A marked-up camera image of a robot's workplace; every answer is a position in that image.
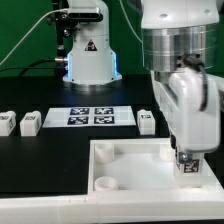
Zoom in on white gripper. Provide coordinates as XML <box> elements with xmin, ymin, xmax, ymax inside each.
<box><xmin>151</xmin><ymin>68</ymin><xmax>220</xmax><ymax>153</ymax></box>

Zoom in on white square tabletop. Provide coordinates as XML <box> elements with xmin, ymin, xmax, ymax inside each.
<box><xmin>88</xmin><ymin>138</ymin><xmax>224</xmax><ymax>192</ymax></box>

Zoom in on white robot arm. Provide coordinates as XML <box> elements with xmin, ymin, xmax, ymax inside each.
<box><xmin>63</xmin><ymin>0</ymin><xmax>220</xmax><ymax>153</ymax></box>

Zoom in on white sheet with tags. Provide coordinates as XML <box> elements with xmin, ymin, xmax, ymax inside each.
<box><xmin>43</xmin><ymin>106</ymin><xmax>136</xmax><ymax>128</ymax></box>

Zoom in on white L-shaped fence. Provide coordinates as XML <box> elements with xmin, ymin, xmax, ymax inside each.
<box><xmin>0</xmin><ymin>141</ymin><xmax>224</xmax><ymax>224</ymax></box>

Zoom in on white cable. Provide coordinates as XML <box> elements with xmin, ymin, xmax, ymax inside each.
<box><xmin>0</xmin><ymin>0</ymin><xmax>144</xmax><ymax>68</ymax></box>

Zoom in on black camera stand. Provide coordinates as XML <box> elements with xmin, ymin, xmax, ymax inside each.
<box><xmin>47</xmin><ymin>0</ymin><xmax>76</xmax><ymax>68</ymax></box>

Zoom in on black cable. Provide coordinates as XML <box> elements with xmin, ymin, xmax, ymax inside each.
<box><xmin>0</xmin><ymin>59</ymin><xmax>64</xmax><ymax>78</ymax></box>

